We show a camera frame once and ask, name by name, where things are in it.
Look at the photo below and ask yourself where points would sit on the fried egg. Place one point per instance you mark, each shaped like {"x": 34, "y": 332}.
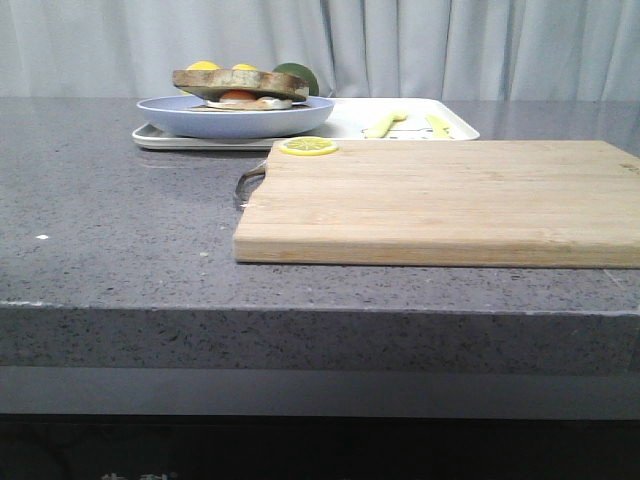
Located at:
{"x": 248, "y": 101}

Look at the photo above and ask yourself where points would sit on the bread slice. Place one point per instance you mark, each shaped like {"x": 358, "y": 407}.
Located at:
{"x": 300, "y": 105}
{"x": 212, "y": 84}

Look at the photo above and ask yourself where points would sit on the lemon slice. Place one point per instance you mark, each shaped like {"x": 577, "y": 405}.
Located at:
{"x": 308, "y": 146}

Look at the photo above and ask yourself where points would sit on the grey curtain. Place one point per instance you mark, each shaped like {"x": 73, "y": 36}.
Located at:
{"x": 451, "y": 50}

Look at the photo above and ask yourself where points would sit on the left yellow lemon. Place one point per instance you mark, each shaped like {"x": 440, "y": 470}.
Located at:
{"x": 202, "y": 65}

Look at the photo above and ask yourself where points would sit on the yellow lemon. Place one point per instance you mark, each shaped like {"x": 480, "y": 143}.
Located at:
{"x": 244, "y": 67}
{"x": 202, "y": 65}

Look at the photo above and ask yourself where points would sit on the green lime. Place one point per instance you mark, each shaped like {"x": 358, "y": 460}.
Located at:
{"x": 302, "y": 72}

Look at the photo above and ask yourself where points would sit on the metal cutting board handle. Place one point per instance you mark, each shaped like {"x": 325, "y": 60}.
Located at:
{"x": 247, "y": 184}

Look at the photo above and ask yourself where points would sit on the wooden cutting board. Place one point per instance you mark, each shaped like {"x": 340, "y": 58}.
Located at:
{"x": 505, "y": 203}

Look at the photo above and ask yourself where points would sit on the right yellow lemon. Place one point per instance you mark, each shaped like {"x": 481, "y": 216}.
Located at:
{"x": 244, "y": 67}

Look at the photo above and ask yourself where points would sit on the light blue plate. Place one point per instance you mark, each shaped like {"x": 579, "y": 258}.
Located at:
{"x": 169, "y": 115}

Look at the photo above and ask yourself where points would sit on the white serving tray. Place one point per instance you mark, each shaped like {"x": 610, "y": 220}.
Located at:
{"x": 427, "y": 119}

